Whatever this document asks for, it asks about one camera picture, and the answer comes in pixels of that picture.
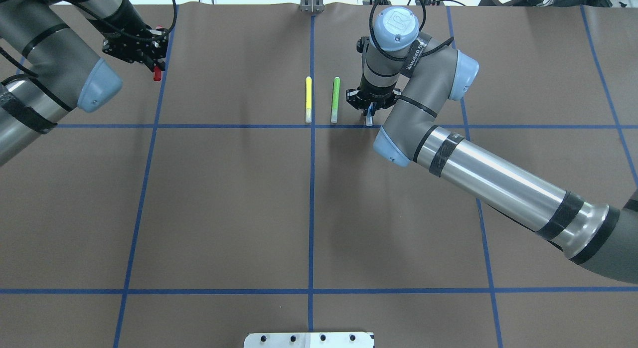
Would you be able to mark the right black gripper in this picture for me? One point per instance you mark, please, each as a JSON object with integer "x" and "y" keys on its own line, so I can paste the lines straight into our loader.
{"x": 375, "y": 94}

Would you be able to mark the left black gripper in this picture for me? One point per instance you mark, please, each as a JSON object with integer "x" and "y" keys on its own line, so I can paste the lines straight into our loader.
{"x": 127, "y": 18}

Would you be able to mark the blue marker pen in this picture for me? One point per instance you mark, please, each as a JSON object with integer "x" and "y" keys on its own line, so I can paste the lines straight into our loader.
{"x": 369, "y": 115}

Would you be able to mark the red marker pen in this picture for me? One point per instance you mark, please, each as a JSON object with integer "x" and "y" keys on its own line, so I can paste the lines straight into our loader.
{"x": 159, "y": 60}

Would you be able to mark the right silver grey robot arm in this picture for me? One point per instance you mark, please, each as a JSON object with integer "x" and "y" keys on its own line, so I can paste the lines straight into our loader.
{"x": 414, "y": 74}

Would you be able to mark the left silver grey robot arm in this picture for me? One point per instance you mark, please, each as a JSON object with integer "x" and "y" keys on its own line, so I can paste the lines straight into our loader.
{"x": 65, "y": 72}

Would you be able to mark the green highlighter pen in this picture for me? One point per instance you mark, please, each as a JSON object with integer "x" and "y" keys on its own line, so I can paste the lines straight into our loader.
{"x": 335, "y": 99}

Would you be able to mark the yellow highlighter pen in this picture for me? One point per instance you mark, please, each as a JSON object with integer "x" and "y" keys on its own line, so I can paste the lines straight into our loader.
{"x": 308, "y": 100}

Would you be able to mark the aluminium frame post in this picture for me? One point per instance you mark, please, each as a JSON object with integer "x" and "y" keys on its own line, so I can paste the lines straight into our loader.
{"x": 314, "y": 6}

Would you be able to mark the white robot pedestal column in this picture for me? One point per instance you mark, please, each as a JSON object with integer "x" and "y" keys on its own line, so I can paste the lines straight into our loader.
{"x": 310, "y": 340}

